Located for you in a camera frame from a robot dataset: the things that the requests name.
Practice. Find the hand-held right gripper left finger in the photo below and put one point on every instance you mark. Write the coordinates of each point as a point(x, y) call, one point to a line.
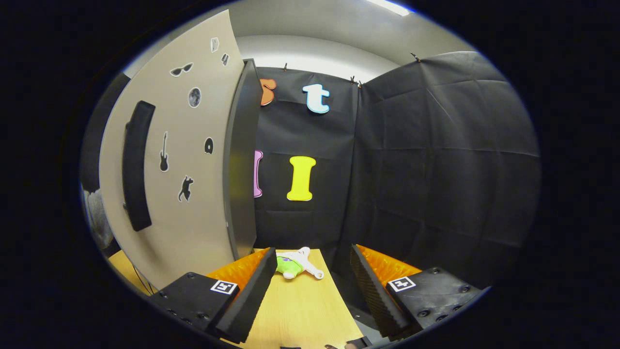
point(254, 295)

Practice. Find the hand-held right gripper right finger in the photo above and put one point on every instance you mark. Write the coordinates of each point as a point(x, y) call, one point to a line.
point(373, 295)

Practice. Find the beige cabinet door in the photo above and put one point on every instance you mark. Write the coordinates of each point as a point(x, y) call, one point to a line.
point(193, 232)

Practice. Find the green white plush toy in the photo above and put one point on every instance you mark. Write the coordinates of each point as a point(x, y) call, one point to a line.
point(290, 265)

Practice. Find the black backdrop cloth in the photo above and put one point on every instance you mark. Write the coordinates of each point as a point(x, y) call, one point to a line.
point(436, 169)

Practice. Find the large ceiling light panel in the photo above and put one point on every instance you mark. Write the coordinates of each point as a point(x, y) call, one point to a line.
point(390, 7)

